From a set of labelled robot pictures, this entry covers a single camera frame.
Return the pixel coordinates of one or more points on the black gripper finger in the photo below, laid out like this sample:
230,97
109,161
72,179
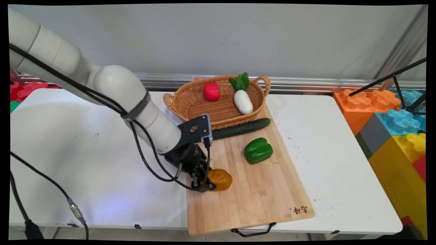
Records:
206,166
203,183

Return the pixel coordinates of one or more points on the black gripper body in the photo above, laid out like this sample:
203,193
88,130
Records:
189,158

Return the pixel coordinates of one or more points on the orange yellow toy vegetable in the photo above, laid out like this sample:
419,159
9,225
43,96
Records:
221,179

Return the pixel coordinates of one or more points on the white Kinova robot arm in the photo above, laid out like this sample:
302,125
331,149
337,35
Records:
112,85

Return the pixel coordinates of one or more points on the bamboo cutting board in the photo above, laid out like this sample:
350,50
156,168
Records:
252,183

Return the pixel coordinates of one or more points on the green toy cucumber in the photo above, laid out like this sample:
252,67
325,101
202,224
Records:
242,128

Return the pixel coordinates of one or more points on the green toy bell pepper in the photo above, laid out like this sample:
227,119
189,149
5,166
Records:
258,150

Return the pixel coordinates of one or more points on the woven wicker basket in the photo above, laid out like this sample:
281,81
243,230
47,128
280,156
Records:
211,109

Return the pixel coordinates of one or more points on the red toy vegetable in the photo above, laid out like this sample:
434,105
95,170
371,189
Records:
211,91

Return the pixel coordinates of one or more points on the white toy radish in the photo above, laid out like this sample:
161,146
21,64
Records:
243,101

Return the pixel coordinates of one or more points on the orange foam block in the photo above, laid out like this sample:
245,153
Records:
357,109

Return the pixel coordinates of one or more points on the red puzzle foam block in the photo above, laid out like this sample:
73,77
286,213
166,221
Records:
29,90

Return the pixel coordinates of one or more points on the green foam block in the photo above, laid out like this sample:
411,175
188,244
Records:
14,106

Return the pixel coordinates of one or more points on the blue and grey foam block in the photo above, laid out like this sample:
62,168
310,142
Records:
395,122

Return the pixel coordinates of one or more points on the black tripod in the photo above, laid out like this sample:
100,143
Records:
396,81

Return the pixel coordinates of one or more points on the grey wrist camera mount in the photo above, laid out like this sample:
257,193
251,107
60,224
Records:
201,127

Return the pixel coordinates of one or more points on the aluminium wall rail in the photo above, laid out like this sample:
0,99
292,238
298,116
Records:
306,83

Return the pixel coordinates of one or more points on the aluminium frame post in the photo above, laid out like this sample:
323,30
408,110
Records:
402,47

